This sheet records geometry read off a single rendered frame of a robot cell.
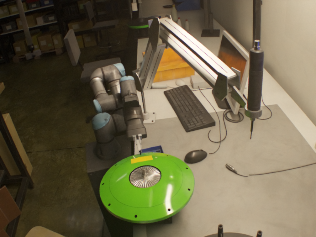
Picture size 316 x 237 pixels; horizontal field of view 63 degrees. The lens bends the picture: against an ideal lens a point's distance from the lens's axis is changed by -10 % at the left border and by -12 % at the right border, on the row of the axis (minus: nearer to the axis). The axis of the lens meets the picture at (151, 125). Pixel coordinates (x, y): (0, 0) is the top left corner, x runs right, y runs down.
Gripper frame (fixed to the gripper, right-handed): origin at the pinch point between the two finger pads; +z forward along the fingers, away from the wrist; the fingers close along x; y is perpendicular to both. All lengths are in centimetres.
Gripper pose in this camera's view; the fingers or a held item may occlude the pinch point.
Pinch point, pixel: (139, 151)
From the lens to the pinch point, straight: 103.7
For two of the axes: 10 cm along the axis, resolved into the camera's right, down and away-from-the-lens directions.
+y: 0.1, 3.7, 9.3
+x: -9.8, 1.8, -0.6
